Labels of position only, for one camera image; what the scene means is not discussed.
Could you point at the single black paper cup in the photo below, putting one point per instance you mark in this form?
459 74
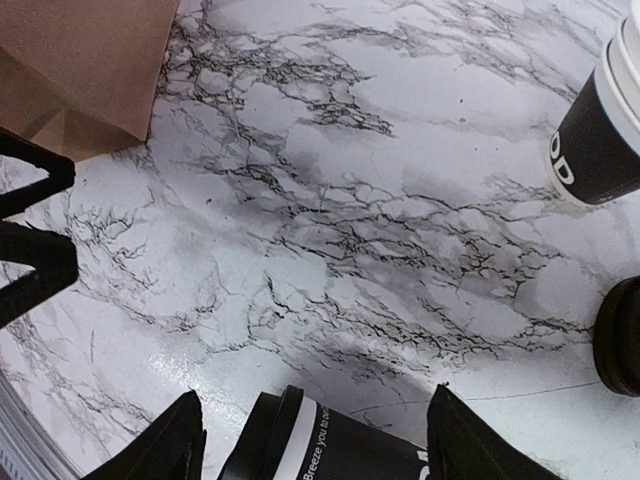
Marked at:
293 437

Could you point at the stack of paper cups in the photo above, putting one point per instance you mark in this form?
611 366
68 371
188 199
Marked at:
594 153

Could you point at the brown paper bag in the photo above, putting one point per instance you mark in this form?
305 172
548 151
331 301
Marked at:
79 77

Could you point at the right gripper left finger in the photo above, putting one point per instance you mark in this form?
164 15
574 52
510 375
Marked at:
171 447

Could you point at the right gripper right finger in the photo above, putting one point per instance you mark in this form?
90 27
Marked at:
462 446

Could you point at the front aluminium rail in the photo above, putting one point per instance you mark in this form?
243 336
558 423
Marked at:
27 450

